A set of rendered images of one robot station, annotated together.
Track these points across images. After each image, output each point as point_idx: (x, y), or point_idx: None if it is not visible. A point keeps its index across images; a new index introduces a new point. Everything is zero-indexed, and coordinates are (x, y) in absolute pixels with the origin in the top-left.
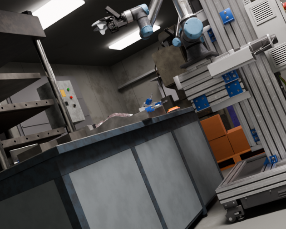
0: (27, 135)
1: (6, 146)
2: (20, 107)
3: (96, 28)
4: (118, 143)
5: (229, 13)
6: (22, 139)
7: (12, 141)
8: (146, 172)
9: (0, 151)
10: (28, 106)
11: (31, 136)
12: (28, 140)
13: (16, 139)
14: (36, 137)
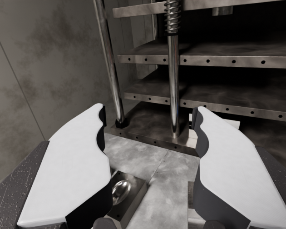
0: (231, 105)
1: (189, 107)
2: (244, 65)
3: (193, 118)
4: None
5: None
6: (219, 107)
7: (201, 105)
8: None
9: (170, 112)
10: (268, 65)
11: (236, 109)
12: (229, 112)
13: (207, 105)
14: (246, 112)
